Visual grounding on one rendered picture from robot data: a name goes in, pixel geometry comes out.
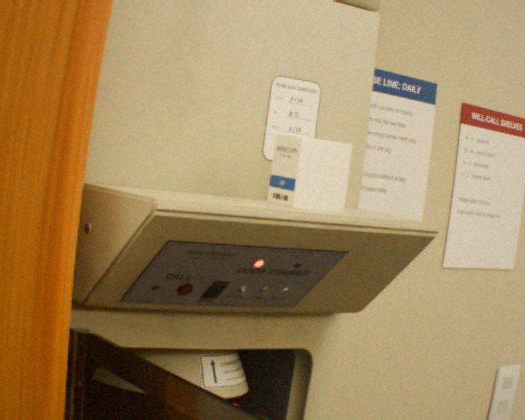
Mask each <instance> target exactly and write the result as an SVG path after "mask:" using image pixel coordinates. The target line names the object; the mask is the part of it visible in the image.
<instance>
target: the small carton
mask: <svg viewBox="0 0 525 420"><path fill-rule="evenodd" d="M352 146H353V145H352V144H348V143H341V142H334V141H327V140H320V139H313V138H306V137H298V136H290V135H282V134H276V140H275V147H274V154H273V162H272V169H271V176H270V183H269V191H268V198H267V202H270V203H274V204H278V205H283V206H287V207H291V208H297V209H306V210H315V211H324V212H333V213H342V214H343V209H344V202H345V195H346V187H347V181H348V174H349V166H350V159H351V153H352Z"/></svg>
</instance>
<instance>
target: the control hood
mask: <svg viewBox="0 0 525 420"><path fill-rule="evenodd" d="M438 231H439V227H438V226H437V224H435V223H430V222H425V221H421V220H415V219H411V218H406V217H401V216H396V215H391V214H386V213H381V212H378V213H375V212H371V211H365V210H360V209H351V208H344V209H343V214H342V213H333V212H324V211H315V210H306V209H297V208H291V207H287V206H283V205H278V204H274V203H270V202H267V200H259V199H250V198H239V197H229V196H218V195H209V194H198V193H188V192H178V191H168V190H158V189H148V188H144V189H139V188H129V187H120V186H110V185H101V184H91V183H85V185H84V186H83V190H82V197H81V212H80V220H79V227H78V235H77V242H76V245H77V250H76V257H75V265H74V279H73V287H72V291H73V294H72V298H73V301H74V302H76V303H79V304H82V305H83V306H94V307H122V308H134V309H158V310H188V311H213V312H243V313H353V312H354V313H357V312H358V311H362V310H363V309H365V308H366V307H367V306H368V305H369V303H370V302H371V301H372V300H373V299H374V298H375V297H377V296H378V295H379V294H380V293H381V292H382V291H383V290H384V289H385V287H387V286H388V285H389V284H390V283H391V282H392V281H393V280H394V279H395V278H396V277H397V276H398V275H399V274H400V273H401V272H402V271H403V270H404V269H405V268H406V267H407V266H408V265H409V263H411V262H412V261H413V260H414V259H415V258H416V257H417V256H418V255H419V254H420V253H421V252H422V251H423V250H424V249H425V248H426V247H427V246H428V244H429V243H430V242H432V241H433V240H434V239H435V237H436V235H437V234H438ZM167 241H181V242H196V243H212V244H227V245H242V246H257V247H273V248H289V249H304V250H310V249H319V250H335V251H349V252H348V253H347V254H346V255H345V256H344V257H343V258H342V259H341V260H340V261H339V262H338V263H337V265H336V266H335V267H334V268H333V269H332V270H331V271H329V273H328V274H327V275H326V276H325V277H324V278H323V279H322V280H321V281H320V282H319V283H318V284H317V285H316V286H315V287H314V288H313V289H312V290H311V291H310V292H309V294H308V295H307V296H305V297H304V298H303V299H302V300H301V301H300V302H299V303H298V304H297V305H296V306H295V307H294V308H266V307H220V306H187V305H174V304H141V303H130V302H119V301H120V300H121V299H122V297H123V296H124V295H125V294H126V292H127V291H128V290H129V289H130V287H131V286H132V285H133V284H134V282H135V281H136V280H137V279H138V278H139V275H140V274H142V273H143V271H144V270H145V269H146V268H147V267H148V264H149V263H150V262H151V260H153V259H154V258H155V257H156V255H157V254H158V253H159V251H160V249H161V248H162V247H163V246H164V245H165V243H166V242H167Z"/></svg>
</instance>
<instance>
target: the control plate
mask: <svg viewBox="0 0 525 420"><path fill-rule="evenodd" d="M348 252H349V251H335V250H319V249H310V250H304V249H289V248H273V247H257V246H242V245H227V244H212V243H196V242H181V241H167V242H166V243H165V245H164V246H163V247H162V248H161V249H160V251H159V253H158V254H157V255H156V257H155V258H154V259H153V260H151V262H150V263H149V264H148V267H147V268H146V269H145V270H144V271H143V273H142V274H140V275H139V278H138V279H137V280H136V281H135V282H134V284H133V285H132V286H131V287H130V289H129V290H128V291H127V292H126V294H125V295H124V296H123V297H122V299H121V300H120V301H119V302H130V303H141V304H174V305H187V306H220V307H266V308H294V307H295V306H296V305H297V304H298V303H299V302H300V301H301V300H302V299H303V298H304V297H305V296H307V295H308V294H309V292H310V291H311V290H312V289H313V288H314V287H315V286H316V285H317V284H318V283H319V282H320V281H321V280H322V279H323V278H324V277H325V276H326V275H327V274H328V273H329V271H331V270H332V269H333V268H334V267H335V266H336V265H337V263H338V262H339V261H340V260H341V259H342V258H343V257H344V256H345V255H346V254H347V253H348ZM259 259H264V260H265V263H264V264H263V265H262V266H260V267H254V263H255V261H257V260H259ZM298 261H302V262H303V265H302V266H301V267H300V268H297V269H292V268H291V266H292V264H294V263H295V262H298ZM214 281H226V282H229V284H228V285H227V287H226V288H225V289H224V290H223V292H222V293H221V294H220V295H219V296H218V297H216V298H201V296H202V295H203V294H205V291H206V290H207V289H208V288H209V287H210V286H211V285H212V284H213V283H214ZM155 283H160V284H161V288H160V289H158V290H156V291H150V289H149V288H150V286H152V285H153V284H155ZM184 284H191V285H192V286H193V291H191V292H190V293H189V294H186V295H183V296H182V295H179V294H178V293H177V288H178V287H180V286H182V285H184ZM244 286H246V287H247V288H248V289H247V290H246V295H242V294H241V293H240V294H239V293H238V292H237V290H238V289H239V288H240V287H244ZM264 287H268V288H269V290H268V291H267V293H268V295H266V296H263V294H260V293H259V292H258V291H259V290H260V289H261V288H264ZM285 288H289V289H290V291H289V292H288V294H289V295H288V296H286V297H284V295H282V294H281V293H280V292H281V291H282V290H283V289H285Z"/></svg>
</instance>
